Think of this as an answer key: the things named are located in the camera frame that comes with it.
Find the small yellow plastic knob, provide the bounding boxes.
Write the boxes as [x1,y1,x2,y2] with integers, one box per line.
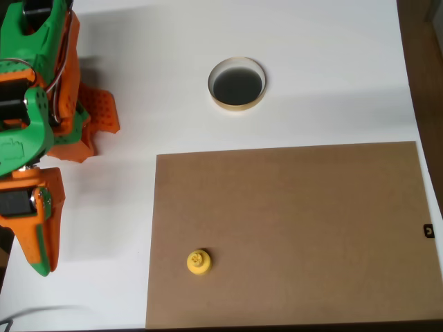
[186,248,213,276]

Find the grey cable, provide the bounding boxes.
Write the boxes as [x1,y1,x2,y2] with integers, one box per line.
[0,304,84,332]

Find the round dish with dark bottom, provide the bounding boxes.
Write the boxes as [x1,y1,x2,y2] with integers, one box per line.
[207,56,268,112]

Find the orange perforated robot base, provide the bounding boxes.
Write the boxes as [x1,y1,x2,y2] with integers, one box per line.
[46,82,121,164]

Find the brown fibreboard panel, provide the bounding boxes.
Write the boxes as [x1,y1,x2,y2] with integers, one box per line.
[145,140,443,329]

